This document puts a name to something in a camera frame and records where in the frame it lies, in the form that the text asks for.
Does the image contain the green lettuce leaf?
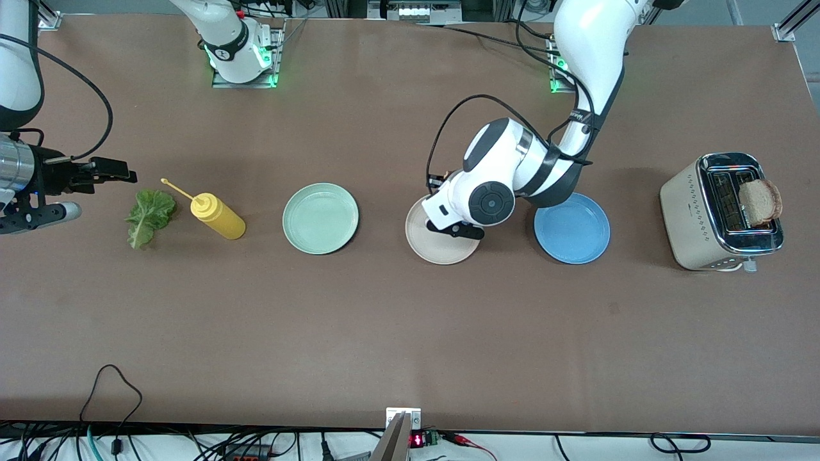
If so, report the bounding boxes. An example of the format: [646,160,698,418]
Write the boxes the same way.
[125,189,177,250]

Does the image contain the yellow squeeze bottle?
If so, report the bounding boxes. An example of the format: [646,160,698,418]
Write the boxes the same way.
[160,178,247,241]

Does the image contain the beige plate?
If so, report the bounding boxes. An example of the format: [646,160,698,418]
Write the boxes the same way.
[405,195,481,265]

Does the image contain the blue plate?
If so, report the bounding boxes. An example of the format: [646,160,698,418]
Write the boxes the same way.
[534,192,611,265]

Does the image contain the green plate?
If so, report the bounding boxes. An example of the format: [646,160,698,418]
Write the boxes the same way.
[283,183,359,255]

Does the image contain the grey device with white lights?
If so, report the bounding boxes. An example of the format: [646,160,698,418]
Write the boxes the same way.
[368,0,463,23]

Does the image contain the beige toaster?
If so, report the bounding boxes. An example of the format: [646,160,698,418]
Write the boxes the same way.
[660,152,785,273]

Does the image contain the toasted bread slice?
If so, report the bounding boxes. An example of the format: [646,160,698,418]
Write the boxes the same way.
[739,179,783,227]

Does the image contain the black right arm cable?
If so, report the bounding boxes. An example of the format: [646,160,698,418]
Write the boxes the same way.
[0,35,115,161]

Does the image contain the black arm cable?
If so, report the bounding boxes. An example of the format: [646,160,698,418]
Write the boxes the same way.
[0,35,115,161]
[426,0,600,186]

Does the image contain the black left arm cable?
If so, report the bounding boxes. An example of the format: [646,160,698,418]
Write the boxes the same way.
[426,0,600,186]

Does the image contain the aluminium frame corner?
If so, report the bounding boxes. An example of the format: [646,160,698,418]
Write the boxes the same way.
[35,0,63,31]
[772,0,820,42]

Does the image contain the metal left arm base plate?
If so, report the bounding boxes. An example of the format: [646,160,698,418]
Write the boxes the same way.
[548,37,577,94]

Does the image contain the looped thin black cable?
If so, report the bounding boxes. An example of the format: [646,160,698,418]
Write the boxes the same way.
[79,364,144,457]

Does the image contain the long black cable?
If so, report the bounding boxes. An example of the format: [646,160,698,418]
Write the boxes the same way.
[413,21,558,53]

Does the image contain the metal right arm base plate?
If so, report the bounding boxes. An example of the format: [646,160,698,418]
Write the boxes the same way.
[211,19,286,89]

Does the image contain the red clip wires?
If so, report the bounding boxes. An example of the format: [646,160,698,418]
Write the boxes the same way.
[442,432,499,461]

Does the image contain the aluminium camera mount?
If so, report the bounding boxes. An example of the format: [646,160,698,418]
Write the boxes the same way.
[370,408,422,461]

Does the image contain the coiled black cable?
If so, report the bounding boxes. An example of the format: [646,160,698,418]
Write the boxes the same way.
[650,433,712,454]

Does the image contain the black cable tangle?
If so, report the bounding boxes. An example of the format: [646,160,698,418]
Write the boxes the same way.
[0,421,385,461]

